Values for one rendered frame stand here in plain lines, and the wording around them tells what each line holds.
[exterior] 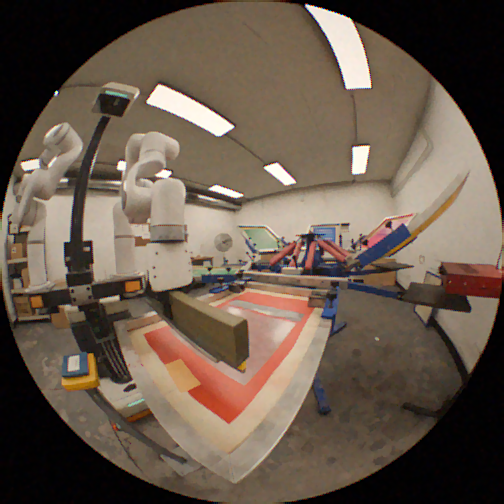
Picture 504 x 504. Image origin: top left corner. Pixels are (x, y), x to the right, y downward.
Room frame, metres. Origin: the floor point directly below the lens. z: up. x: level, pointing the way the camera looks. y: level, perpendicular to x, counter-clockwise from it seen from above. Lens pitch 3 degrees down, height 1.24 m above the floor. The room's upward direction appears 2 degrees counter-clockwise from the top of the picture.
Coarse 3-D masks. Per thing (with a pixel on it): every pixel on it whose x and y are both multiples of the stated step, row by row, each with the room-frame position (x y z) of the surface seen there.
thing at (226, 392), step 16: (272, 304) 0.64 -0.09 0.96; (288, 304) 0.62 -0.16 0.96; (304, 304) 0.61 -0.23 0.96; (256, 320) 0.50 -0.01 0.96; (272, 320) 0.49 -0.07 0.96; (288, 320) 0.48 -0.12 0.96; (304, 320) 0.47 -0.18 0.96; (256, 336) 0.39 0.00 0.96; (272, 336) 0.39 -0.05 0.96; (288, 336) 0.38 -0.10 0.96; (256, 352) 0.32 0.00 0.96; (272, 352) 0.31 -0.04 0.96; (288, 352) 0.31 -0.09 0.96; (192, 368) 0.25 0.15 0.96; (208, 368) 0.25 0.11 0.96; (224, 368) 0.26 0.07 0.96; (256, 368) 0.26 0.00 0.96; (272, 368) 0.26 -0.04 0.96; (208, 384) 0.21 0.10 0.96; (224, 384) 0.21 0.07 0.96; (240, 384) 0.21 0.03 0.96; (256, 384) 0.21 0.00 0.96; (208, 400) 0.16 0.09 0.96; (224, 400) 0.17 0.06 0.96; (240, 400) 0.17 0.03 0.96; (224, 416) 0.13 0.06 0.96
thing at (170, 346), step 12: (228, 300) 0.71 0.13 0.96; (252, 300) 0.70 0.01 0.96; (264, 300) 0.69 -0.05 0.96; (240, 312) 0.57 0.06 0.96; (252, 312) 0.56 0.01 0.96; (156, 336) 0.36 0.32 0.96; (168, 336) 0.37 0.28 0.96; (180, 336) 0.38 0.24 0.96; (156, 348) 0.30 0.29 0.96; (168, 348) 0.31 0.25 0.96; (180, 348) 0.32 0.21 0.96; (192, 348) 0.32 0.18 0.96; (168, 360) 0.26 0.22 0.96
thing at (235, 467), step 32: (256, 288) 0.88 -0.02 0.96; (288, 288) 0.76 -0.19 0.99; (128, 320) 0.36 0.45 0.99; (160, 320) 0.46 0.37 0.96; (320, 320) 0.39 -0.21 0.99; (128, 352) 0.22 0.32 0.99; (320, 352) 0.25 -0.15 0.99; (160, 416) 0.09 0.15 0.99; (288, 416) 0.11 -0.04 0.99; (192, 448) 0.05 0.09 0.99; (256, 448) 0.06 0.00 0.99
